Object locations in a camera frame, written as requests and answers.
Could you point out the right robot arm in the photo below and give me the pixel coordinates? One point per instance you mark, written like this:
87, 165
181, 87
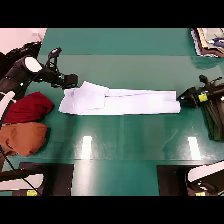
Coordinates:
213, 173

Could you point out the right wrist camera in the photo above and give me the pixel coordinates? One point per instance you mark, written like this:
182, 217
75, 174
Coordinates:
208, 80

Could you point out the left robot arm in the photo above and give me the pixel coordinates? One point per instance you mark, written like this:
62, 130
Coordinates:
20, 73

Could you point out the red garment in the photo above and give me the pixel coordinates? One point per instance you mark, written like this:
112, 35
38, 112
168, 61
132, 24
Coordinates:
28, 107

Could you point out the olive green garment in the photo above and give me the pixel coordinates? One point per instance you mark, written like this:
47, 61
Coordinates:
215, 116

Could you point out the orange garment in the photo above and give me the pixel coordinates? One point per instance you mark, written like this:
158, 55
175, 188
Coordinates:
21, 138

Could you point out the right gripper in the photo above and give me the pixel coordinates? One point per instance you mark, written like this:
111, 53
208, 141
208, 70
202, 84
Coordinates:
190, 97

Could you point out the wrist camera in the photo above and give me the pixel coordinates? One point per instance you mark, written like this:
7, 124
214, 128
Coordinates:
53, 60
208, 80

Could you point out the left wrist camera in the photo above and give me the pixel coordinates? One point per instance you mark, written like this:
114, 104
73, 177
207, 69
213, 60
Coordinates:
53, 60

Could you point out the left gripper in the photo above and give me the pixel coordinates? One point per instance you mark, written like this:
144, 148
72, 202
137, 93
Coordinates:
70, 81

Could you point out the heap of clothes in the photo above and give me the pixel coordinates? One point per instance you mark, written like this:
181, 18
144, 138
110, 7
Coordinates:
210, 41

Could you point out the white shirt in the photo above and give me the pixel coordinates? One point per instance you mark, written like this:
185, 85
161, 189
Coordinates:
120, 100

